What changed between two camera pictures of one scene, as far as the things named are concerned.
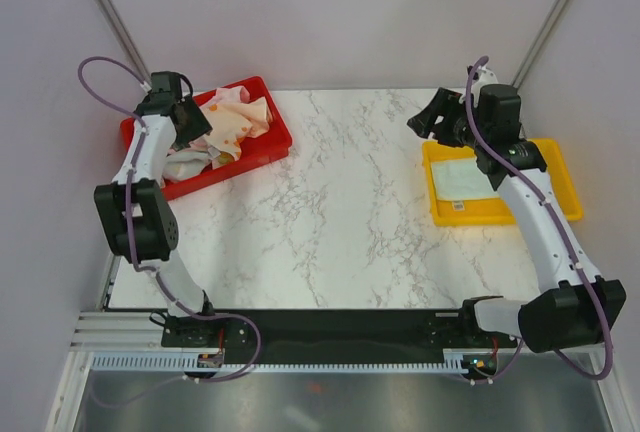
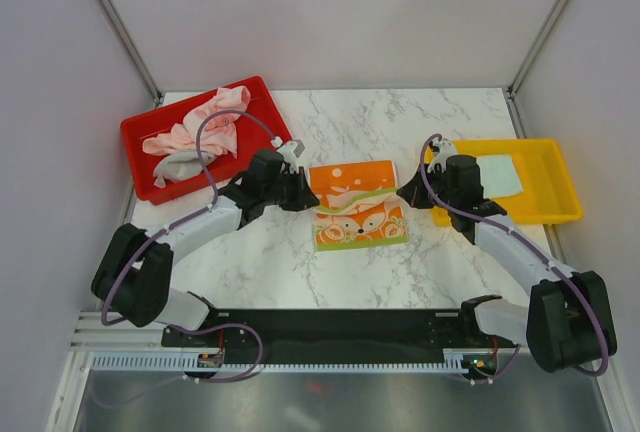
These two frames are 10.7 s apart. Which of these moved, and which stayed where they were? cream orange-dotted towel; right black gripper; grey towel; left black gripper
Moved: cream orange-dotted towel; right black gripper; left black gripper
Stayed: grey towel
